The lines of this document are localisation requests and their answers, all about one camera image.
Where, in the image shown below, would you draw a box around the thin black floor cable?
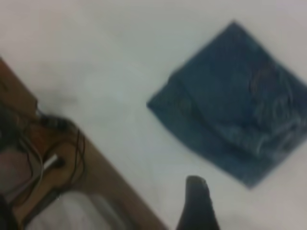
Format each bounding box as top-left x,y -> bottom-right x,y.
43,115 -> 87,191

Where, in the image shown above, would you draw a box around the blue denim shorts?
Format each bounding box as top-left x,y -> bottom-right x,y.
146,20 -> 307,190

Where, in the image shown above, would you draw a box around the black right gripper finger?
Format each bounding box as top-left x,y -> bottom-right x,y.
176,175 -> 220,230

